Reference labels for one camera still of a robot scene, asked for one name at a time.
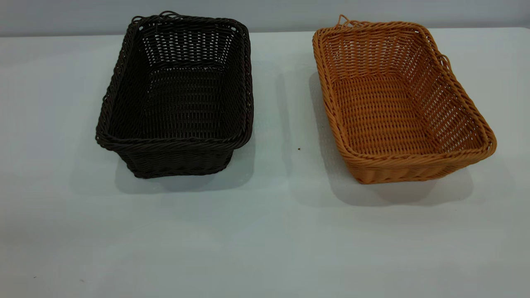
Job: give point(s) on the black wicker basket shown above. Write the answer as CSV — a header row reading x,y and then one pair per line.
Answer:
x,y
186,103

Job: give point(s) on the orange wicker basket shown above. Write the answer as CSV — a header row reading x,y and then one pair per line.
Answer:
x,y
385,116

